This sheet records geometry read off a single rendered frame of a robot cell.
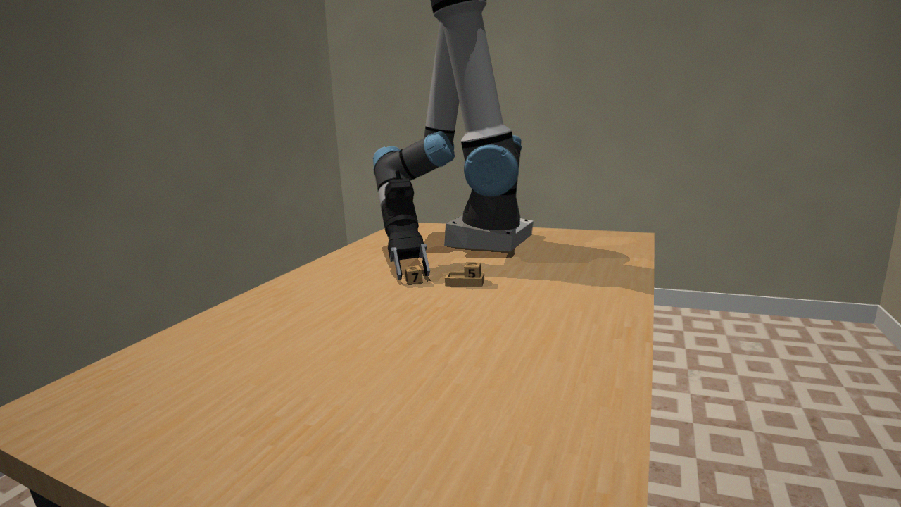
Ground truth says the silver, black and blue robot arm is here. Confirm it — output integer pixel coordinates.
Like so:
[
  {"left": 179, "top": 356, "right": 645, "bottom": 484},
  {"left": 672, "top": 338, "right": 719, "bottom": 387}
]
[{"left": 373, "top": 0, "right": 522, "bottom": 230}]

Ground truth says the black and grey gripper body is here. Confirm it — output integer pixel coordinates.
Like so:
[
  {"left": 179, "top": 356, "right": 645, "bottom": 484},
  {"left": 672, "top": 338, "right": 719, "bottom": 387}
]
[{"left": 378, "top": 170, "right": 424, "bottom": 260}]

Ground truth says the tan wooden tray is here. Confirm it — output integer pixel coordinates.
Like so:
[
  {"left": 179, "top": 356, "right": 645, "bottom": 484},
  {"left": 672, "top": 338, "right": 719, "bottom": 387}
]
[{"left": 445, "top": 272, "right": 484, "bottom": 287}]

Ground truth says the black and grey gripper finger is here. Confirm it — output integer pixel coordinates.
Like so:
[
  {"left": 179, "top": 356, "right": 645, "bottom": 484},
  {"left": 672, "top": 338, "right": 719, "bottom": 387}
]
[
  {"left": 419, "top": 244, "right": 430, "bottom": 276},
  {"left": 390, "top": 247, "right": 402, "bottom": 280}
]

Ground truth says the tan wooden number cube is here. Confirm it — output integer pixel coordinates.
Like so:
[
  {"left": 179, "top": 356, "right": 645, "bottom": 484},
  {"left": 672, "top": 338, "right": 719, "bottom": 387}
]
[
  {"left": 405, "top": 265, "right": 423, "bottom": 285},
  {"left": 464, "top": 262, "right": 481, "bottom": 278}
]

